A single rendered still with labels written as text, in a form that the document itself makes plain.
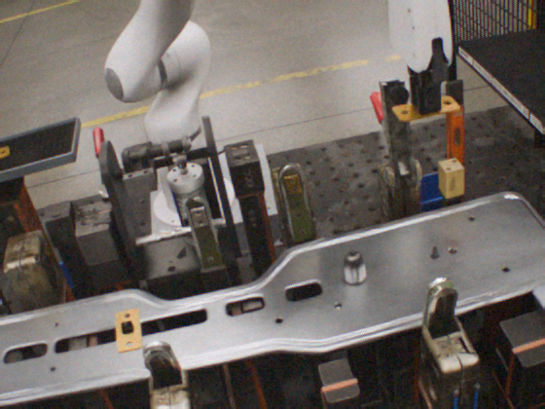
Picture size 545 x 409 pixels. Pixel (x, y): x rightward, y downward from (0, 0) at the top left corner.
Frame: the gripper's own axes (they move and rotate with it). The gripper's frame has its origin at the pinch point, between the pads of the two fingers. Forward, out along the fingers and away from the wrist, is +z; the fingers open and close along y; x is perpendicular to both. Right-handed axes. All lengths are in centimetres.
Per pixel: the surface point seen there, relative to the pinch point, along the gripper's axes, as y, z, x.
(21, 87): -370, 129, -155
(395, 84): -16.2, 6.6, 1.3
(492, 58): -53, 25, 37
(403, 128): -15.1, 13.8, 1.6
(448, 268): 3.3, 27.4, 1.7
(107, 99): -307, 128, -87
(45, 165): -27, 12, -56
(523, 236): 1.2, 27.4, 15.6
